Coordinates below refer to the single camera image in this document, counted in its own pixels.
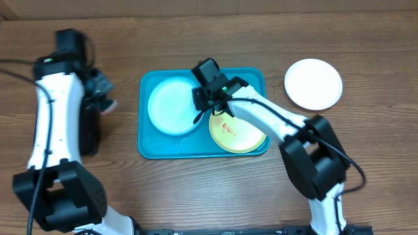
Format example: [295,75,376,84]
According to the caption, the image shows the light blue plate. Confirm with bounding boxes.
[148,76,199,136]

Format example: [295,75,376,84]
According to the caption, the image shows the teal plastic serving tray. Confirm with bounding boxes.
[137,69,270,159]

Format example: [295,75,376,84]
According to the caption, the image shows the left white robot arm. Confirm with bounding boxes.
[1,56,140,234]

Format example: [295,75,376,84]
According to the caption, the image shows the white plate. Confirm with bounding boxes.
[283,59,344,111]

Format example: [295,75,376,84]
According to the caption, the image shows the black plastic tray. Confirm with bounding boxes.
[79,98,99,156]

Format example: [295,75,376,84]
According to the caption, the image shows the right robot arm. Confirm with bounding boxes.
[192,77,365,234]

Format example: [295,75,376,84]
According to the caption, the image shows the pink and black sponge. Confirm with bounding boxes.
[99,99,118,116]

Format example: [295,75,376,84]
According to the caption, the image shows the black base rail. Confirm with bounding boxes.
[143,225,374,235]

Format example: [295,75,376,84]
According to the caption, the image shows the yellow-green plate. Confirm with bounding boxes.
[209,111,266,153]

